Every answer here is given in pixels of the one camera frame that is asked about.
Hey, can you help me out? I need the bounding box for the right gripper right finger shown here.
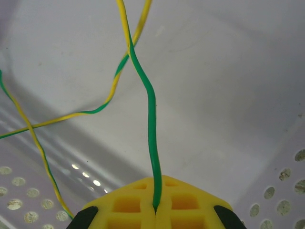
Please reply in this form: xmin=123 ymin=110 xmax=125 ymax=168
xmin=155 ymin=175 xmax=248 ymax=229

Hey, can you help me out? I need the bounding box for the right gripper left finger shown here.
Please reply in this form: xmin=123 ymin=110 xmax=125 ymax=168
xmin=66 ymin=176 xmax=157 ymax=229

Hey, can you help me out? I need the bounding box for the yellow-green striped cable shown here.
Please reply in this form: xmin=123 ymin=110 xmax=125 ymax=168
xmin=0 ymin=0 xmax=153 ymax=220
xmin=116 ymin=0 xmax=164 ymax=214

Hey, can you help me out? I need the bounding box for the purple plastic basket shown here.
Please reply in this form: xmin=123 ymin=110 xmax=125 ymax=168
xmin=0 ymin=0 xmax=305 ymax=229

